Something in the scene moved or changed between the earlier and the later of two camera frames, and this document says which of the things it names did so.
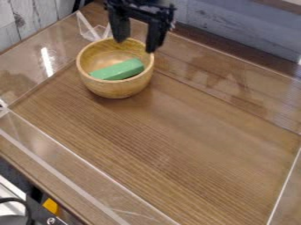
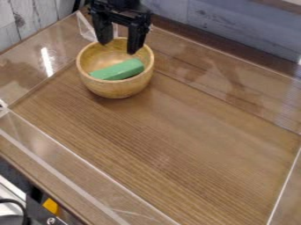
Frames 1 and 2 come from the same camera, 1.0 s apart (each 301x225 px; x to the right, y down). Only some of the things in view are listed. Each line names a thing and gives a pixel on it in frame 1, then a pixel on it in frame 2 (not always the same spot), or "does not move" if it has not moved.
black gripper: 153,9 → 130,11
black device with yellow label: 44,212 does not move
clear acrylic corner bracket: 91,32 does not move
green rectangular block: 121,70 does not move
